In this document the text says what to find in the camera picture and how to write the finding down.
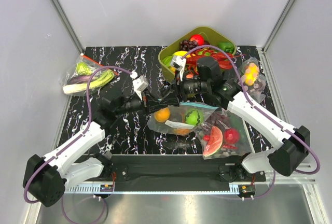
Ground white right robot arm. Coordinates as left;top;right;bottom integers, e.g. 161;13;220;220
171;55;310;181

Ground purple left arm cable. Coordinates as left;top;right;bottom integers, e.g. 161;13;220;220
23;66;135;224

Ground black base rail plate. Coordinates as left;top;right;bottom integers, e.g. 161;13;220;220
67;153;281;192

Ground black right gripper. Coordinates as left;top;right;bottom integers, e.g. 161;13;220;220
160;69;210;108

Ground green fake melon ball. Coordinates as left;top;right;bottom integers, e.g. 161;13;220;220
185;108;204;126

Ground bag with fake vegetables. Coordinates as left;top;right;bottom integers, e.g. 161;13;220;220
62;53;118;96

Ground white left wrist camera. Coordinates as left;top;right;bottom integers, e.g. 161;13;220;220
130;71;148;100

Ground green fake bell pepper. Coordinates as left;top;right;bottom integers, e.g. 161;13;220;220
217;41;235;54

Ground red fake apple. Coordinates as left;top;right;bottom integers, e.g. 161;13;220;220
189;34;204;46

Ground bag with corn and orange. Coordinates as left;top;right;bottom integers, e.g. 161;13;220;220
238;57;267;103

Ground red fake lobster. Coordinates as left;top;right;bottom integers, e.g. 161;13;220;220
186;48;232;70

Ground yellow fake banana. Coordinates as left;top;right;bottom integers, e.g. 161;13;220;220
173;50;188;57

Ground yellow-orange fake fruit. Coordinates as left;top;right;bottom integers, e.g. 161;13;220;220
154;107;171;123

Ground red fake pomegranate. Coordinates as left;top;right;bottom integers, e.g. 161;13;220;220
224;128;240;144

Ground olive green plastic bin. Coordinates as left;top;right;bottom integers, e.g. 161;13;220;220
158;26;236;82

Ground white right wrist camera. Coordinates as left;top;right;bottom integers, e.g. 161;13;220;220
170;55;186;80

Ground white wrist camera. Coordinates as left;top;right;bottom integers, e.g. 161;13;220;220
130;71;148;100
170;55;186;80

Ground blue zip top bag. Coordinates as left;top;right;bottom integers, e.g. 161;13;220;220
147;102;217;135

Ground dark purple fake grapes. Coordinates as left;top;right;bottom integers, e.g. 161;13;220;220
179;39;199;51

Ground fake watermelon slice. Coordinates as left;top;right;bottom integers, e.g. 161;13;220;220
203;126;223;157

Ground white slotted cable duct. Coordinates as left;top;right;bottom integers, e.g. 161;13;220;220
65;182;239;195

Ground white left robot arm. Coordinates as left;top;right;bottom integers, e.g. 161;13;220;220
23;90;179;207

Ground bag with watermelon slice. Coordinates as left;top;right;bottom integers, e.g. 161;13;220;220
195;110;254;160

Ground orange netted fake fruit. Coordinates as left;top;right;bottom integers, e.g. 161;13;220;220
174;128;192;136

